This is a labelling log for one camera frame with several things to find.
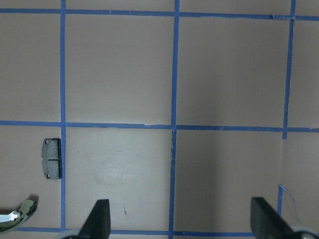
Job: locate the green curved brake shoe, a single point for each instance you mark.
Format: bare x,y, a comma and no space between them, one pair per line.
10,220

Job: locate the dark grey brake pad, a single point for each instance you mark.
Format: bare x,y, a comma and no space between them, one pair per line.
51,158

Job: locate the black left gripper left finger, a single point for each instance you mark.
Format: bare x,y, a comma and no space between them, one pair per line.
98,223

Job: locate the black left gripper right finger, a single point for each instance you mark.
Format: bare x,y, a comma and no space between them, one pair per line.
264,220

